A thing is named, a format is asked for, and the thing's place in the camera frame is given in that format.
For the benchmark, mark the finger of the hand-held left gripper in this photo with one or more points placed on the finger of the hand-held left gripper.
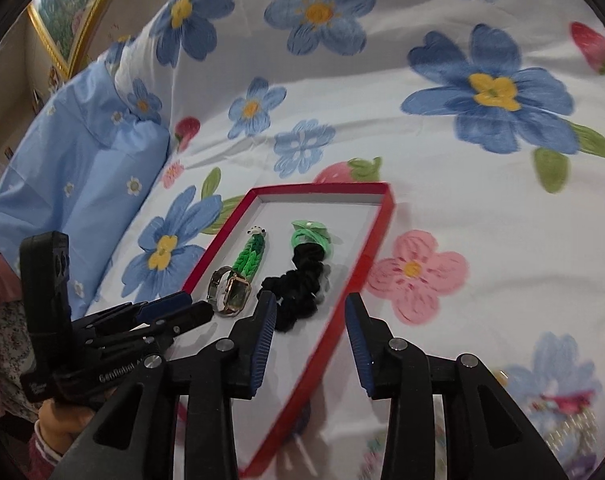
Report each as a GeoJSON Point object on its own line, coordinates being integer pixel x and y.
{"type": "Point", "coordinates": [192, 314]}
{"type": "Point", "coordinates": [162, 303]}

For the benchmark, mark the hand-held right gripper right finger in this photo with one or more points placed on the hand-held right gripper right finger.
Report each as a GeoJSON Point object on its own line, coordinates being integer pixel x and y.
{"type": "Point", "coordinates": [357, 340]}

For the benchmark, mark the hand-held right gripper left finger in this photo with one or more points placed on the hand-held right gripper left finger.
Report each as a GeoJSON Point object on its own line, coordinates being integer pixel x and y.
{"type": "Point", "coordinates": [265, 340]}

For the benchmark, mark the gold wristwatch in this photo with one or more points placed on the gold wristwatch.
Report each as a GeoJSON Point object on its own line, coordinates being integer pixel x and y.
{"type": "Point", "coordinates": [235, 294]}

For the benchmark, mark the black scrunchie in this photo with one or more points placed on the black scrunchie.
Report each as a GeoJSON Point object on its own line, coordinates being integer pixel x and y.
{"type": "Point", "coordinates": [302, 285]}

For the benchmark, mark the red shallow box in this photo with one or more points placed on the red shallow box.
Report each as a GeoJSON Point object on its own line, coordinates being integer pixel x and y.
{"type": "Point", "coordinates": [327, 220]}

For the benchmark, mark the silver rhinestone hair piece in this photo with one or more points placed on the silver rhinestone hair piece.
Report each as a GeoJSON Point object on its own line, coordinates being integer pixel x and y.
{"type": "Point", "coordinates": [577, 427]}

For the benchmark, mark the person's left hand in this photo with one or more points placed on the person's left hand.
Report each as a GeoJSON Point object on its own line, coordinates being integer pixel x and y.
{"type": "Point", "coordinates": [62, 416]}

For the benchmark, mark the pink printed cloth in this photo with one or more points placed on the pink printed cloth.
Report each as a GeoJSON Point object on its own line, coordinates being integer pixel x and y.
{"type": "Point", "coordinates": [0, 270]}

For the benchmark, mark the light blue pillow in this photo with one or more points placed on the light blue pillow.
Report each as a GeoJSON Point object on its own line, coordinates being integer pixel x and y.
{"type": "Point", "coordinates": [82, 170]}

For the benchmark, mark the floral bedsheet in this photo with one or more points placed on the floral bedsheet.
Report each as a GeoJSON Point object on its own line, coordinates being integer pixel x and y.
{"type": "Point", "coordinates": [432, 170]}

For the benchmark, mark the gold framed painting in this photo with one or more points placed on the gold framed painting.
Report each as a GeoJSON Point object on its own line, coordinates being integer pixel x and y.
{"type": "Point", "coordinates": [62, 0]}

